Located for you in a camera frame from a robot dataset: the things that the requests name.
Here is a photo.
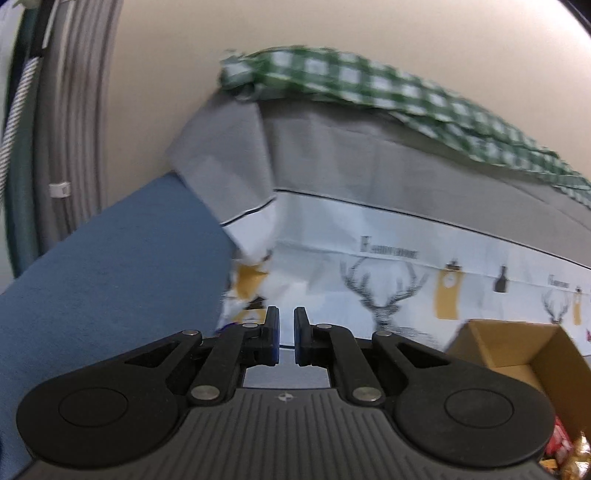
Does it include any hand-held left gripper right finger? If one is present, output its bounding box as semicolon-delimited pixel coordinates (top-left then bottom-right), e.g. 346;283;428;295
294;306;455;407

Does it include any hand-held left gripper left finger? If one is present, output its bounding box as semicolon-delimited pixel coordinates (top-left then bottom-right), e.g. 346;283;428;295
122;305;281;407

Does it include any cardboard box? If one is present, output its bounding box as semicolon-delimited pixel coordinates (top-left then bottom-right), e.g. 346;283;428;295
443;318;591;464

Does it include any red snack packet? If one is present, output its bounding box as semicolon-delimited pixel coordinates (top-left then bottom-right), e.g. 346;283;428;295
545;418;572;462

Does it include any yellow gold snack wrapper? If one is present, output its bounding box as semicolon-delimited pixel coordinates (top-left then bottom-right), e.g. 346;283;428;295
540;434;591;480

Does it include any grey deer printed cloth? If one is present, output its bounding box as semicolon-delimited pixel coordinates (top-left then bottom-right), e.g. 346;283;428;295
167;95;591;388

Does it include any green checked cloth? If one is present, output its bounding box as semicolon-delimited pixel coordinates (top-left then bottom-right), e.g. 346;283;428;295
217;45;591;210

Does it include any teal curtain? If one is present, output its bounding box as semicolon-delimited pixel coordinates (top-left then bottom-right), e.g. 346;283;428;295
4;9;42;278

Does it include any grey curtain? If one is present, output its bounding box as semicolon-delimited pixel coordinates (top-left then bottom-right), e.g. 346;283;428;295
34;0;123;245

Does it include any white braided cable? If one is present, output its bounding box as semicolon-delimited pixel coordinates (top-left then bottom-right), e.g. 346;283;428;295
0;58;42;199

